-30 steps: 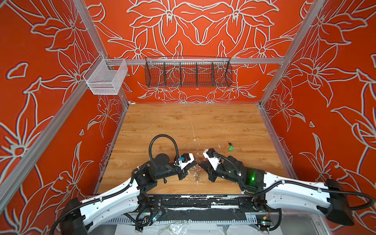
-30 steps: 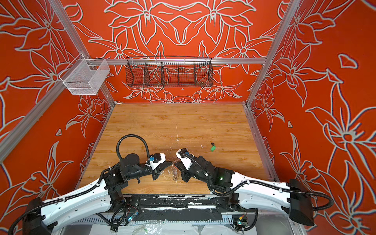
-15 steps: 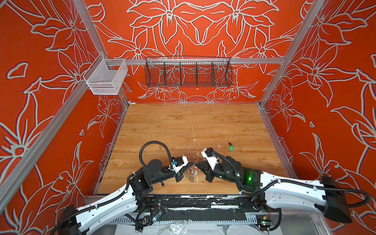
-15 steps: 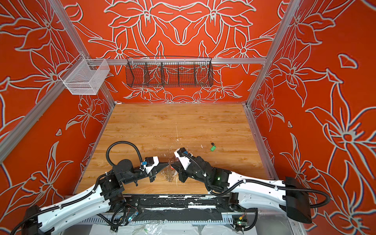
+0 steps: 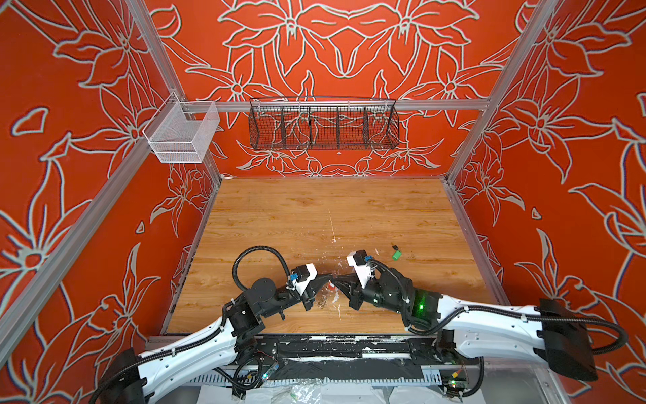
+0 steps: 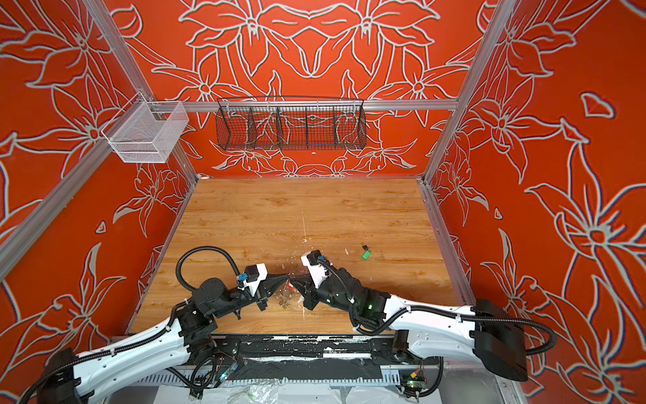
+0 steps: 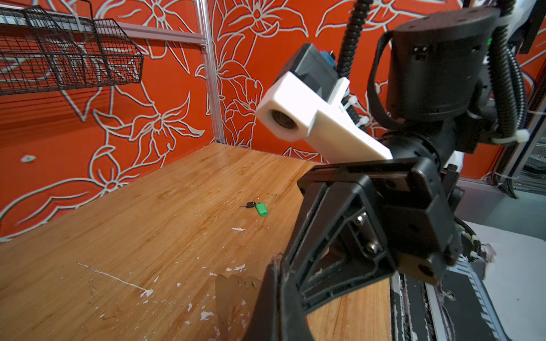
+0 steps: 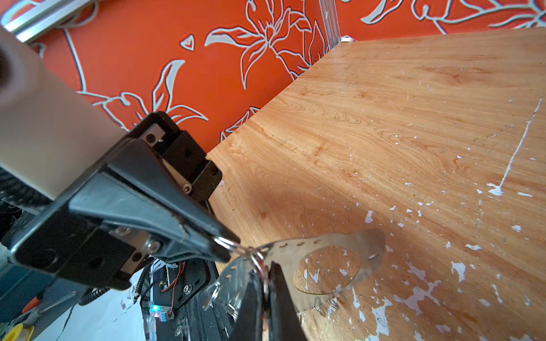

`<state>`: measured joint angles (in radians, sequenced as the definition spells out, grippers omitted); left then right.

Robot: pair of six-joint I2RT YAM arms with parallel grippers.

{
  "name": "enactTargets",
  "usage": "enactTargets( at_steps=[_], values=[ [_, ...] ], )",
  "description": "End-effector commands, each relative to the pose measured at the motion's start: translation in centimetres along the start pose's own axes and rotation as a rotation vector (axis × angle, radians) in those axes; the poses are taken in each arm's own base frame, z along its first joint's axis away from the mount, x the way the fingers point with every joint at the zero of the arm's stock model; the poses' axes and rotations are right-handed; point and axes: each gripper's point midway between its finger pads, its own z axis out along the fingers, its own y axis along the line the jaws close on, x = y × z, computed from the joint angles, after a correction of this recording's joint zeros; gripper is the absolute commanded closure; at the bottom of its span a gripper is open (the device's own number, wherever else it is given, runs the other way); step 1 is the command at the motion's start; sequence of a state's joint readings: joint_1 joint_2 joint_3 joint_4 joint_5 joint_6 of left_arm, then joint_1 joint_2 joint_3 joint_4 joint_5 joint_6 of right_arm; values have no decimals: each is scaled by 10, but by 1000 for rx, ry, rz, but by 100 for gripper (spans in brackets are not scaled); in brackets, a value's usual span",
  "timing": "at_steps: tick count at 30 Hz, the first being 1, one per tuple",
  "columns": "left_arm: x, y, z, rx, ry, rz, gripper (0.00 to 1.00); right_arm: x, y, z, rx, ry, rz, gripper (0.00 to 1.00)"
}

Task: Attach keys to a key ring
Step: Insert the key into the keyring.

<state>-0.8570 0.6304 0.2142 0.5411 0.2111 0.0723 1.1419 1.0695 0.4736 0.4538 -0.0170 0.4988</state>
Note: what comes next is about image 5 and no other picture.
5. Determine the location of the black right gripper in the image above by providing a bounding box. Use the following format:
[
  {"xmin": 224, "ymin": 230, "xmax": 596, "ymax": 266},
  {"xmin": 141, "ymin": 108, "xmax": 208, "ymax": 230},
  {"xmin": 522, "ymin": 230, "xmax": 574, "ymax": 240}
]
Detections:
[{"xmin": 333, "ymin": 269, "xmax": 406, "ymax": 313}]

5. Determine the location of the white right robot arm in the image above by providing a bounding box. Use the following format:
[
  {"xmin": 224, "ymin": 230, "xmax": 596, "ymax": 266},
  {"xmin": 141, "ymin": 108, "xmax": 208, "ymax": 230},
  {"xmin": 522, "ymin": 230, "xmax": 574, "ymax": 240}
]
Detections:
[{"xmin": 332, "ymin": 269, "xmax": 598, "ymax": 381}]

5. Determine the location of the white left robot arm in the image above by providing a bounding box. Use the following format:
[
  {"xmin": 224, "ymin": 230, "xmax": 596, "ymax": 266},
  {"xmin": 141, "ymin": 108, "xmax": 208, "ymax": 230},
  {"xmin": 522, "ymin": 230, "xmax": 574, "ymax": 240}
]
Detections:
[{"xmin": 90, "ymin": 274, "xmax": 332, "ymax": 403}]

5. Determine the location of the green key tag with key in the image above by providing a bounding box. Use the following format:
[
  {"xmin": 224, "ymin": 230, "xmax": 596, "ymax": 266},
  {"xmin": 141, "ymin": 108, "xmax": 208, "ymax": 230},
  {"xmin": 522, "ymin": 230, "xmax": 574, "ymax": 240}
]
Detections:
[{"xmin": 392, "ymin": 245, "xmax": 402, "ymax": 261}]

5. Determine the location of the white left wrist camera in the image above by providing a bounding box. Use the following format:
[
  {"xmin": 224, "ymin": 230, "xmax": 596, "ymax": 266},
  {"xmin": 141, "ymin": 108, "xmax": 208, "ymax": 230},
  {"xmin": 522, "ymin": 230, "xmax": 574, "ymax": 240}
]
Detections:
[{"xmin": 287, "ymin": 264, "xmax": 318, "ymax": 296}]

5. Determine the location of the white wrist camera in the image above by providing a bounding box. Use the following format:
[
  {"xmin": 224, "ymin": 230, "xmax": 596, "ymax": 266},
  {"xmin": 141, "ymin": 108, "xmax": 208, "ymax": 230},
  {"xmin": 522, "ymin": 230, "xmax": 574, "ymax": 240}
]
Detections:
[
  {"xmin": 287, "ymin": 264, "xmax": 318, "ymax": 296},
  {"xmin": 346, "ymin": 250, "xmax": 373, "ymax": 289}
]

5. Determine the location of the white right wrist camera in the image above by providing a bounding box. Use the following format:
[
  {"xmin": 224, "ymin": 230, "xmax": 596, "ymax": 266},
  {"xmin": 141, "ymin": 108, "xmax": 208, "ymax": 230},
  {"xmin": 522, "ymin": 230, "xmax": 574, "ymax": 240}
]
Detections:
[{"xmin": 346, "ymin": 250, "xmax": 373, "ymax": 289}]

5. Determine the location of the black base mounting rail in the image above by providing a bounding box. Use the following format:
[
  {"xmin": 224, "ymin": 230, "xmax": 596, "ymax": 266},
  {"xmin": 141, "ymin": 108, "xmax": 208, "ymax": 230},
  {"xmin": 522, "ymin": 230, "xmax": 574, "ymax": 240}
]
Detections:
[{"xmin": 221, "ymin": 332, "xmax": 480, "ymax": 385}]

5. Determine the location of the black wire wall basket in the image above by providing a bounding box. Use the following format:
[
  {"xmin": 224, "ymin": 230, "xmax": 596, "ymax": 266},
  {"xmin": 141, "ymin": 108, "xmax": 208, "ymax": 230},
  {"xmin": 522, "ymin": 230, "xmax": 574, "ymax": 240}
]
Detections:
[{"xmin": 248, "ymin": 96, "xmax": 400, "ymax": 152}]

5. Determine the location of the white wire wall basket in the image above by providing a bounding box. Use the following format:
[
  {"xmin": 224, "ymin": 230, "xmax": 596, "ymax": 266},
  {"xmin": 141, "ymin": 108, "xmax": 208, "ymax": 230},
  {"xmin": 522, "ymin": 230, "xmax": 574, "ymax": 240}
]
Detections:
[{"xmin": 143, "ymin": 92, "xmax": 220, "ymax": 163}]

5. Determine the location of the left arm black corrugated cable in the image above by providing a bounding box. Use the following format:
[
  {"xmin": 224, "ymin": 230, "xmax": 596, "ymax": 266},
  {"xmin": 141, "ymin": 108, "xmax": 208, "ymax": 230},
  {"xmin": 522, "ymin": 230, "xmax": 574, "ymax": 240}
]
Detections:
[{"xmin": 87, "ymin": 246, "xmax": 293, "ymax": 404}]

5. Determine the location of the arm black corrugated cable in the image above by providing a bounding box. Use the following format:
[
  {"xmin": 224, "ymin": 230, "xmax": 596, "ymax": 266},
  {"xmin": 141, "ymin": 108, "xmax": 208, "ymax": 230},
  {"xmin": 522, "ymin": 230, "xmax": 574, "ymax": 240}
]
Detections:
[
  {"xmin": 367, "ymin": 257, "xmax": 629, "ymax": 355},
  {"xmin": 87, "ymin": 246, "xmax": 293, "ymax": 404}
]

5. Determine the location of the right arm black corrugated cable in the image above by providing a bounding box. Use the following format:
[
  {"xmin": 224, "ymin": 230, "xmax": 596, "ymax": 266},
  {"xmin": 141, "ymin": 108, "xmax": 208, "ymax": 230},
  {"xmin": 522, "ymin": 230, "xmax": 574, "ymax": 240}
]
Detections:
[{"xmin": 367, "ymin": 257, "xmax": 629, "ymax": 355}]

